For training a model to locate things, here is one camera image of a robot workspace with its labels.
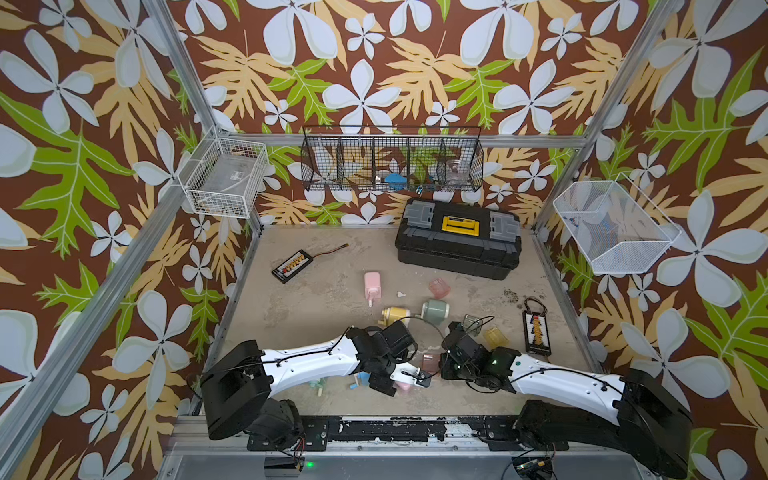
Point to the clear yellow tray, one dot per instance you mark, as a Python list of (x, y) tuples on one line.
[(495, 338)]

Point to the clear grey tray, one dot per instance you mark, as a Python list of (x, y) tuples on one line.
[(472, 325)]

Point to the white wire basket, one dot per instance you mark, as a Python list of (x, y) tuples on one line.
[(222, 175), (617, 227)]

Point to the black battery holder right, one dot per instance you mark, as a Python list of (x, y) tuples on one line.
[(537, 339)]

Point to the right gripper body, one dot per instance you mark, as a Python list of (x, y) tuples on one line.
[(450, 370)]

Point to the clear pink tray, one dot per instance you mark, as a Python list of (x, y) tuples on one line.
[(439, 288)]

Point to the black plastic toolbox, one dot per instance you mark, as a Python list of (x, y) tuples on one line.
[(463, 239)]

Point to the pink sharpener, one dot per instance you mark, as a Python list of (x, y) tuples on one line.
[(372, 287), (403, 387)]

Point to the white wire basket left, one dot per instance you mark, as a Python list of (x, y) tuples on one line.
[(222, 175)]

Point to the clear red tray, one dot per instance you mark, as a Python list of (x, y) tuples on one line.
[(430, 363)]

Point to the black battery holder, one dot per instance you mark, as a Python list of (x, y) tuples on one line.
[(537, 339), (292, 266)]

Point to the black wire basket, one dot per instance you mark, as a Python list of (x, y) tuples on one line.
[(392, 158)]

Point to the black battery holder left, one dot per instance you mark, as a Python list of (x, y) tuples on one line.
[(292, 266)]

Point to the blue pencil sharpener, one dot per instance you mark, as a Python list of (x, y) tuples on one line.
[(360, 380)]

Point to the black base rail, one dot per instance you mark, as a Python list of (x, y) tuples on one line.
[(317, 433)]

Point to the white wire basket right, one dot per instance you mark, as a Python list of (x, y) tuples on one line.
[(617, 227)]

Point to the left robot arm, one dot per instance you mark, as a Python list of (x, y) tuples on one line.
[(238, 391)]

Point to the yellow pencil sharpener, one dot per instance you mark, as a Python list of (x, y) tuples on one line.
[(391, 315)]

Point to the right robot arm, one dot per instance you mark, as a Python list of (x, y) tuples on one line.
[(631, 413)]

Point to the green sharpener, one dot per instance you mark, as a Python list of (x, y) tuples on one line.
[(318, 386), (435, 311)]

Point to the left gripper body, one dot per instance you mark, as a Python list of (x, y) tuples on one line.
[(381, 375)]

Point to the pink sharpener upright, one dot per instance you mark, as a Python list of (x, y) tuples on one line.
[(372, 287)]

